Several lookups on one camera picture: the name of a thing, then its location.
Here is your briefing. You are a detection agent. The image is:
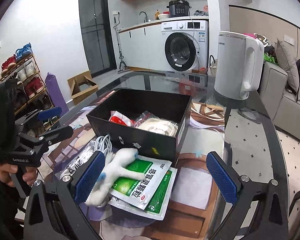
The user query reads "green bag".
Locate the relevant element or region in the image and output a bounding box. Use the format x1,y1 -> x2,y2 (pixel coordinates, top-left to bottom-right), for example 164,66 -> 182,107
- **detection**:
264,52 -> 277,64

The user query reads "black pressure cooker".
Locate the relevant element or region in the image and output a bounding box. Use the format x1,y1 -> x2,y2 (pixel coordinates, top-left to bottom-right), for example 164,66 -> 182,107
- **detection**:
167,0 -> 190,18

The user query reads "grey sofa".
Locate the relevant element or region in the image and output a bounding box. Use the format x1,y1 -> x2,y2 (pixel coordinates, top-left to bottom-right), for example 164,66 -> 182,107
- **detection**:
259,61 -> 300,133

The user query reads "white plush toy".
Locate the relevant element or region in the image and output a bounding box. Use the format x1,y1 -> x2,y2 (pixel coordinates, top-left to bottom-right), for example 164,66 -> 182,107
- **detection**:
86,148 -> 144,207

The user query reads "bagged white rope coil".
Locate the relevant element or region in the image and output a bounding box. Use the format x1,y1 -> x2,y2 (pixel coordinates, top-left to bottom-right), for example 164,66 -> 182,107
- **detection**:
134,110 -> 178,137

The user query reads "purple yoga mat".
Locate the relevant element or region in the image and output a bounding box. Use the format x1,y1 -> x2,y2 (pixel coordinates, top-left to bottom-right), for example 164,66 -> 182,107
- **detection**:
45,72 -> 63,117

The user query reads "red box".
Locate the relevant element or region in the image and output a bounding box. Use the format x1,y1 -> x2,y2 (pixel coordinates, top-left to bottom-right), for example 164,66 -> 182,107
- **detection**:
179,76 -> 208,95

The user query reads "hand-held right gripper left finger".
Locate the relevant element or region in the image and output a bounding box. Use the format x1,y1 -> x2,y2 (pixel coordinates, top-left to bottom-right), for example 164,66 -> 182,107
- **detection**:
24,151 -> 115,240

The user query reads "white washing machine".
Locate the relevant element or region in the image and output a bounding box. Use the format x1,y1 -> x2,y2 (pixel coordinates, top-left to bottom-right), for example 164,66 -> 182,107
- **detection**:
161,19 -> 210,72

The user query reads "open brown cardboard carton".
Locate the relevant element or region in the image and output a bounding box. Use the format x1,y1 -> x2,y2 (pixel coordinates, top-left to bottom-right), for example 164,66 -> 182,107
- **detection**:
67,70 -> 100,103

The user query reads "clear printed plastic bag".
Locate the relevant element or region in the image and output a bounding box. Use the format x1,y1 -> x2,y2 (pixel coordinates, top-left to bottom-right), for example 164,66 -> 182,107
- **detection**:
54,140 -> 103,180

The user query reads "brown plush toy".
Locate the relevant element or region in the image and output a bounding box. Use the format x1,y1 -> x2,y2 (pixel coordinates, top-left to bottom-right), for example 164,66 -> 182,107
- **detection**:
255,34 -> 273,48

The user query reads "dark glass door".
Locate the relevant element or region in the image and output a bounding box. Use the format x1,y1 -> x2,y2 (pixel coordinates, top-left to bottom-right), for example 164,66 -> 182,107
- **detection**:
79,0 -> 117,77

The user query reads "white electric kettle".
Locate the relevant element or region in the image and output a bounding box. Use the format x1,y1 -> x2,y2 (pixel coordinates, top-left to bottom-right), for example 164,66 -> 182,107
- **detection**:
214,31 -> 265,100

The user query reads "wooden shoe rack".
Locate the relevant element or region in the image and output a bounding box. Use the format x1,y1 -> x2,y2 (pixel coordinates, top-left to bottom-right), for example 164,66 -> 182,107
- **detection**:
0,54 -> 55,130

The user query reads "green medicine packet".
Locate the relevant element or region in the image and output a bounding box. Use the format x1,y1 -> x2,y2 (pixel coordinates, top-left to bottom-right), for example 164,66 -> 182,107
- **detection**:
109,155 -> 173,210
107,166 -> 178,221

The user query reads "white cable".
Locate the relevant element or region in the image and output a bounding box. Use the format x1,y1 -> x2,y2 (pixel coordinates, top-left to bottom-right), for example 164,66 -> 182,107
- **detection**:
60,134 -> 115,180

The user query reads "black cardboard box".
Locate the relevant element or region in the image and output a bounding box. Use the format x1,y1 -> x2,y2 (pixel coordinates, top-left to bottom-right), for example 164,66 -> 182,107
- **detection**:
86,88 -> 192,167

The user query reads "wicker basket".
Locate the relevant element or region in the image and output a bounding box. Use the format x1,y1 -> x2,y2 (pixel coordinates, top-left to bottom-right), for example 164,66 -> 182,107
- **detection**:
209,54 -> 218,75

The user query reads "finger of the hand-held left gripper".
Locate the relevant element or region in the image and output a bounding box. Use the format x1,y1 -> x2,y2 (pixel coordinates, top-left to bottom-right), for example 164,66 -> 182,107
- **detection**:
19,125 -> 74,152
15,106 -> 62,130

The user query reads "person's left forearm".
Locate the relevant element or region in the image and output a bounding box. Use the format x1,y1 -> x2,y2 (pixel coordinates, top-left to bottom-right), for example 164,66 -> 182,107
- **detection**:
0,166 -> 25,232

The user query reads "shoe rack with shoes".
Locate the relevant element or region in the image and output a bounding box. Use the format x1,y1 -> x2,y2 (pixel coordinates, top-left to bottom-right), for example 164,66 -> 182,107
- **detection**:
0,43 -> 59,135

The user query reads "red and white bag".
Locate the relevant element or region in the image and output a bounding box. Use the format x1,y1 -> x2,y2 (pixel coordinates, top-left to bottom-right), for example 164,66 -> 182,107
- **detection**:
109,110 -> 135,127

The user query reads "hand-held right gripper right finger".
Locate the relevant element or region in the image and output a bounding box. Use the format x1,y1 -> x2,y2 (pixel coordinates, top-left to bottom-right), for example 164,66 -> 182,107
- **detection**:
205,151 -> 289,240

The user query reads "grey cushion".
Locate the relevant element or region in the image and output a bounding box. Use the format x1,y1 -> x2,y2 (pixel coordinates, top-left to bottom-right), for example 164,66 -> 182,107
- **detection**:
275,39 -> 300,94

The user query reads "person's left hand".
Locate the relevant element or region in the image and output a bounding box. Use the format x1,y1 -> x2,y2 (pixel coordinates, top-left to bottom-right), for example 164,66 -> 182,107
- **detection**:
0,164 -> 38,187

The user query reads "white counter cabinet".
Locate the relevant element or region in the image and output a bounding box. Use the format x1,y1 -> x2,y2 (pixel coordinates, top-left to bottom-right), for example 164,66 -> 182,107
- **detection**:
118,20 -> 165,69

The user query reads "flat mop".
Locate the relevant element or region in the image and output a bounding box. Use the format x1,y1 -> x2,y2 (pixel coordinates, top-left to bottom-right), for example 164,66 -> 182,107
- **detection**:
114,16 -> 130,74

